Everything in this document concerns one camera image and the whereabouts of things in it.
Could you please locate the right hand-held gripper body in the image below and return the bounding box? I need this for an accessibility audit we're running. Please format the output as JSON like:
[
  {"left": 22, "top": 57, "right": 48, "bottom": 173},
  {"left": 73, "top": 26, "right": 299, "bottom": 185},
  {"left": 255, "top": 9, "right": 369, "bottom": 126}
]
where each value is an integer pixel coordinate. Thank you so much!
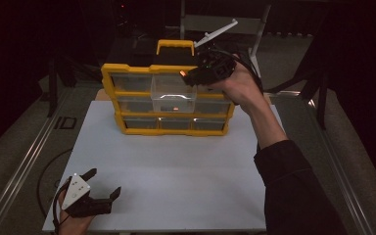
[{"left": 194, "top": 19, "right": 239, "bottom": 86}]

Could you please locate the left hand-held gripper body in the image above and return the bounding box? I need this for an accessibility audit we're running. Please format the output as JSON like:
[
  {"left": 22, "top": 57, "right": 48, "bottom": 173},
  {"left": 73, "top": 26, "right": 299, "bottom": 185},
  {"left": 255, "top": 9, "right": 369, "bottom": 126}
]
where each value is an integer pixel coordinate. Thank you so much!
[{"left": 61, "top": 173, "right": 113, "bottom": 218}]

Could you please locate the clear plastic drawer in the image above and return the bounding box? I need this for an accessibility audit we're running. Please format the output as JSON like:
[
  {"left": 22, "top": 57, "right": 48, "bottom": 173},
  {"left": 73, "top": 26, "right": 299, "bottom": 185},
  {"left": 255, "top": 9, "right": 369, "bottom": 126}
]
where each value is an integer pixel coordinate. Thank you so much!
[{"left": 150, "top": 73, "right": 199, "bottom": 115}]

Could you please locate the person's right hand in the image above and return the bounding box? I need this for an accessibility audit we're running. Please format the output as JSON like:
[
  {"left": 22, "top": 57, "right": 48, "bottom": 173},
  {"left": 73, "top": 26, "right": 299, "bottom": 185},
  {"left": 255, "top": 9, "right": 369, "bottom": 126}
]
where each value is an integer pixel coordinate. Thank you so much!
[{"left": 207, "top": 53, "right": 265, "bottom": 116}]

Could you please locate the person's left hand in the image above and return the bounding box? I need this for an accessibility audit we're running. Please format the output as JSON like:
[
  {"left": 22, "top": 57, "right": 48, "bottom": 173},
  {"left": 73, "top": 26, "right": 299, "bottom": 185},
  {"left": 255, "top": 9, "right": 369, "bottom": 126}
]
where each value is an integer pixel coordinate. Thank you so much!
[{"left": 58, "top": 189, "right": 96, "bottom": 235}]

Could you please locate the yellow and black organizer box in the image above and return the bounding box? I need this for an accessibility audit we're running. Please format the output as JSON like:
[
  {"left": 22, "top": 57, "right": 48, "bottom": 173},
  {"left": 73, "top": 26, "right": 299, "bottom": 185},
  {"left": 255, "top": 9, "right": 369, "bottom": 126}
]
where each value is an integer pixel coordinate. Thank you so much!
[{"left": 100, "top": 37, "right": 247, "bottom": 137}]

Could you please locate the white table sheet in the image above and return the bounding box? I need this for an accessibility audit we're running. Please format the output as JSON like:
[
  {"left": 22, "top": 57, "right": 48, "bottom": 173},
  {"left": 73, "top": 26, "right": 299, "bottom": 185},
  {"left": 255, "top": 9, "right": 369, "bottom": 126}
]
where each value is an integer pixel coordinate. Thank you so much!
[{"left": 42, "top": 100, "right": 287, "bottom": 233}]

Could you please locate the black metal stand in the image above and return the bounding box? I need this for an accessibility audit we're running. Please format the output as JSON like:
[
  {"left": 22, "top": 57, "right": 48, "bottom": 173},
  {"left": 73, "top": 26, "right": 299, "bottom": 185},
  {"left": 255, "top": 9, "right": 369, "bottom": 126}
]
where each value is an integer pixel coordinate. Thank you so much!
[
  {"left": 263, "top": 19, "right": 329, "bottom": 130},
  {"left": 47, "top": 48, "right": 77, "bottom": 118}
]

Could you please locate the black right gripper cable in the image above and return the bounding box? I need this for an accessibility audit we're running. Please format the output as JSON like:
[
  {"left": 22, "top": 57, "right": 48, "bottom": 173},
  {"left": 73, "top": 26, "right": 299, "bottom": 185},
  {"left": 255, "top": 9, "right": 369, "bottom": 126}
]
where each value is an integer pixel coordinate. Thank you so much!
[{"left": 209, "top": 47, "right": 265, "bottom": 96}]

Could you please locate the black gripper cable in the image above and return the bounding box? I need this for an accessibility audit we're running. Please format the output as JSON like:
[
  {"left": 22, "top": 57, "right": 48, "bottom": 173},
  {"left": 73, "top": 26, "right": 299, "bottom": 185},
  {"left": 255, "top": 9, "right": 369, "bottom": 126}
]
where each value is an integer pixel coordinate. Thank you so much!
[
  {"left": 36, "top": 148, "right": 74, "bottom": 234},
  {"left": 209, "top": 47, "right": 265, "bottom": 96}
]

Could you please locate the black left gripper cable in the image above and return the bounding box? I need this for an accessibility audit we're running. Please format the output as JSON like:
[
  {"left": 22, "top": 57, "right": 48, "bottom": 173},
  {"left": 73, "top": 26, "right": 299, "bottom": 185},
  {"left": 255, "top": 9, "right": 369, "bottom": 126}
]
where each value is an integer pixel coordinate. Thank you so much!
[{"left": 36, "top": 148, "right": 74, "bottom": 234}]

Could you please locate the grey metal desk frame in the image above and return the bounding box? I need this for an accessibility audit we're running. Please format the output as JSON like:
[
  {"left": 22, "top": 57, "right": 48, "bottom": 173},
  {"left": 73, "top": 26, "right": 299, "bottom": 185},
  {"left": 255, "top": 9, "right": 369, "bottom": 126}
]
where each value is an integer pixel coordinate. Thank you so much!
[{"left": 164, "top": 0, "right": 272, "bottom": 81}]

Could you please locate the aluminium rail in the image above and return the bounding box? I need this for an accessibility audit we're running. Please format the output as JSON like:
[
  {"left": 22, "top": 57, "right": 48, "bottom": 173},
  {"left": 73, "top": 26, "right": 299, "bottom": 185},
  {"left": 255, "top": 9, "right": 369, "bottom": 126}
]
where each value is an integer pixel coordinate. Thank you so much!
[
  {"left": 0, "top": 89, "right": 74, "bottom": 235},
  {"left": 270, "top": 91, "right": 373, "bottom": 235}
]

